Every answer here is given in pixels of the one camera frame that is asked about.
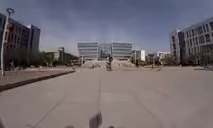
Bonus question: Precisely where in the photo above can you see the grey multi-storey building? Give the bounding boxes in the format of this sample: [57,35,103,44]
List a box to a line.
[169,16,213,66]

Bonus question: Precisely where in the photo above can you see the row of trees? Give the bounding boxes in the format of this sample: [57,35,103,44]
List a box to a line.
[0,49,62,70]

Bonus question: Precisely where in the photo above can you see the small white building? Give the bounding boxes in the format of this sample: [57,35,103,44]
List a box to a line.
[131,49,146,62]

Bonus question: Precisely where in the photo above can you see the wide stone stairs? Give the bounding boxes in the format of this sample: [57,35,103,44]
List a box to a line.
[81,59,139,70]

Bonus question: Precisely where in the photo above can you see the glass-fronted building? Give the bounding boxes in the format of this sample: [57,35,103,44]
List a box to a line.
[77,41,134,62]

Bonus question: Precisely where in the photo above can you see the person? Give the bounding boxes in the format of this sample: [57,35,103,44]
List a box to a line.
[105,55,114,72]

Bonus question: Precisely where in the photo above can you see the white lamp post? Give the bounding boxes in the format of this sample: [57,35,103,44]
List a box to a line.
[0,7,16,77]

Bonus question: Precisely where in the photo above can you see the grey paved plaza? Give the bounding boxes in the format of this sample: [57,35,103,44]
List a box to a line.
[0,65,213,128]

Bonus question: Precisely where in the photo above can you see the robot's own part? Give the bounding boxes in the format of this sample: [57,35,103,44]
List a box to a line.
[88,112,103,128]

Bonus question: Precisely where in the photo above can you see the dark kerb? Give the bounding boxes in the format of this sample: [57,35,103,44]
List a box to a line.
[0,70,77,95]

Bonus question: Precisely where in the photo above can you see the dark brick building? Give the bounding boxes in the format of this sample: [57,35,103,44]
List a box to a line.
[0,9,42,68]

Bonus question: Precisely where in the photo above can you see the raised reddish paved strip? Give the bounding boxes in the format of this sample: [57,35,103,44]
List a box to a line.
[0,68,75,88]

